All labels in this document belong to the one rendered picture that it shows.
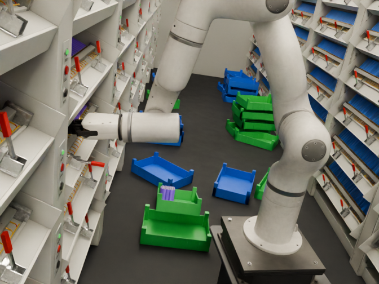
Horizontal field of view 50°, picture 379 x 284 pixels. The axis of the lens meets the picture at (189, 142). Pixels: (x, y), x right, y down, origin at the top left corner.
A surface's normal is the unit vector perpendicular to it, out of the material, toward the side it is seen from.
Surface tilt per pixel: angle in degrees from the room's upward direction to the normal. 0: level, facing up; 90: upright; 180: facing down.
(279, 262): 3
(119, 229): 0
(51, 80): 90
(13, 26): 90
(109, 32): 90
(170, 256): 0
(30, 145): 22
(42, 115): 90
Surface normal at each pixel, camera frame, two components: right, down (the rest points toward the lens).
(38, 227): 0.52, -0.80
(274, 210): -0.52, 0.29
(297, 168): -0.22, 0.85
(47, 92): 0.02, 0.37
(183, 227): 0.15, -0.92
